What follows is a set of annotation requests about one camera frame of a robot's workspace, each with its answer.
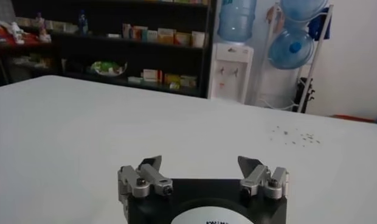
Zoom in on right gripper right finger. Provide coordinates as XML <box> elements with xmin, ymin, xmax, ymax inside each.
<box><xmin>237</xmin><ymin>155</ymin><xmax>290</xmax><ymax>201</ymax></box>

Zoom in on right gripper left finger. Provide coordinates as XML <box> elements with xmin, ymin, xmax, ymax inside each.
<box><xmin>117</xmin><ymin>155</ymin><xmax>174</xmax><ymax>202</ymax></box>

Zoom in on scattered dark crumbs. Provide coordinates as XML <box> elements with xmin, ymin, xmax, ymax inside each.
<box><xmin>269</xmin><ymin>124</ymin><xmax>322</xmax><ymax>147</ymax></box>

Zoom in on large white table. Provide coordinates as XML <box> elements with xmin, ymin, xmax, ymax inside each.
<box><xmin>0</xmin><ymin>74</ymin><xmax>377</xmax><ymax>224</ymax></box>

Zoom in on yellow green medicine box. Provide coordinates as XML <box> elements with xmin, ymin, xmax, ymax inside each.
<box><xmin>164</xmin><ymin>74</ymin><xmax>181</xmax><ymax>86</ymax></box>

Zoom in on red white flat box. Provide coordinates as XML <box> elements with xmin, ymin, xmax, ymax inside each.
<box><xmin>142</xmin><ymin>69</ymin><xmax>164</xmax><ymax>83</ymax></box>

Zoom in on green beige medicine box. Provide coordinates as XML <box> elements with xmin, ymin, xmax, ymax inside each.
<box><xmin>179</xmin><ymin>75</ymin><xmax>198</xmax><ymax>89</ymax></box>

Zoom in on white water dispenser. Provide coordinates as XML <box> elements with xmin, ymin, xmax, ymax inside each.
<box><xmin>208</xmin><ymin>41</ymin><xmax>255</xmax><ymax>104</ymax></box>

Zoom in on open red-edged cardboard box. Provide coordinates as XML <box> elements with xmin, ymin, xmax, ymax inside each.
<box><xmin>330</xmin><ymin>114</ymin><xmax>377</xmax><ymax>124</ymax></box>

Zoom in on green white bowl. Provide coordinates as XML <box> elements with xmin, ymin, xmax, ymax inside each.
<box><xmin>90</xmin><ymin>60</ymin><xmax>128</xmax><ymax>77</ymax></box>

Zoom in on black shelf unit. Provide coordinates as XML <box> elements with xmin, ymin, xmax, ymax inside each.
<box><xmin>0</xmin><ymin>0</ymin><xmax>215</xmax><ymax>99</ymax></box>

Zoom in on white metal jug rack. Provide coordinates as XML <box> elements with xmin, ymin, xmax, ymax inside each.
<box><xmin>246</xmin><ymin>2</ymin><xmax>334</xmax><ymax>113</ymax></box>

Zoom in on blue water jug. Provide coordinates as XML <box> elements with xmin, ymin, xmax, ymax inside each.
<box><xmin>217</xmin><ymin>0</ymin><xmax>258</xmax><ymax>43</ymax></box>
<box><xmin>279</xmin><ymin>0</ymin><xmax>329</xmax><ymax>22</ymax></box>
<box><xmin>268</xmin><ymin>29</ymin><xmax>315</xmax><ymax>70</ymax></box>

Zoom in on red cream medicine box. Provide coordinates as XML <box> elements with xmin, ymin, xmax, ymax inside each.
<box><xmin>175</xmin><ymin>32</ymin><xmax>192</xmax><ymax>46</ymax></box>

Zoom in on orange white medicine box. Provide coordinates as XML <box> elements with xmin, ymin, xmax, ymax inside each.
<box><xmin>157</xmin><ymin>27</ymin><xmax>176</xmax><ymax>45</ymax></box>

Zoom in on red blue medicine box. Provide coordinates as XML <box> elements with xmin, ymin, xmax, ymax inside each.
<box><xmin>132</xmin><ymin>26</ymin><xmax>148</xmax><ymax>41</ymax></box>

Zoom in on dark blue hanging cloth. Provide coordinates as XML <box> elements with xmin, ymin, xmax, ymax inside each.
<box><xmin>308</xmin><ymin>15</ymin><xmax>332</xmax><ymax>41</ymax></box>

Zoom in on blue plastic bottle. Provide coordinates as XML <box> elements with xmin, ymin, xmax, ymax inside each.
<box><xmin>78</xmin><ymin>9</ymin><xmax>89</xmax><ymax>36</ymax></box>

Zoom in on pink drink bottle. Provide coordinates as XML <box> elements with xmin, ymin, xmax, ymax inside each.
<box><xmin>36</xmin><ymin>12</ymin><xmax>52</xmax><ymax>43</ymax></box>

